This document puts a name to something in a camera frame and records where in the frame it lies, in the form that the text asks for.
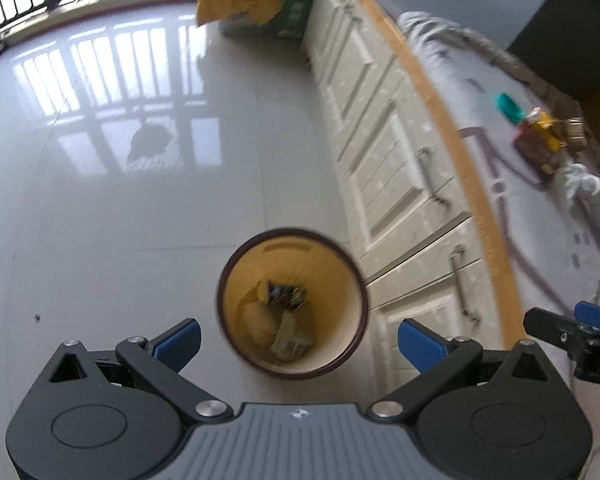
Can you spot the green carton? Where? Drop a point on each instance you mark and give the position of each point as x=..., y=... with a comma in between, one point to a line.
x=300, y=0

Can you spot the beige bin with brown rim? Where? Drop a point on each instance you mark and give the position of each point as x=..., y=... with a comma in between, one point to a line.
x=330, y=280

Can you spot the brown small box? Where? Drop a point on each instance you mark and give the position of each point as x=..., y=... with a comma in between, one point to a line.
x=535, y=155

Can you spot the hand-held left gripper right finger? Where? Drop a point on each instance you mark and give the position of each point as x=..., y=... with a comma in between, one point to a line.
x=421, y=346

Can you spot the teal plastic bag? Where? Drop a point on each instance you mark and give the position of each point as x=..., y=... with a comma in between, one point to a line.
x=292, y=337

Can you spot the green plastic lid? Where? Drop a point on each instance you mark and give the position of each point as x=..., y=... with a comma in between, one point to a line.
x=509, y=106

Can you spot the clear plastic bag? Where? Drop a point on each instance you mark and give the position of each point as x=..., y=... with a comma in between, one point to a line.
x=256, y=317

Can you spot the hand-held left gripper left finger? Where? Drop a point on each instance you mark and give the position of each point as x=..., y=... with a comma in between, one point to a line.
x=179, y=344

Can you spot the yellow cloth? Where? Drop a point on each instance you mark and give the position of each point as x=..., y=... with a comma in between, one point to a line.
x=230, y=2

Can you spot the white plastic bag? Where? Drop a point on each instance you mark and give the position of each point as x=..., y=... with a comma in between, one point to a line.
x=580, y=185

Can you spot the grey storage box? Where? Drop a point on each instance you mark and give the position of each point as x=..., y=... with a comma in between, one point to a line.
x=570, y=25

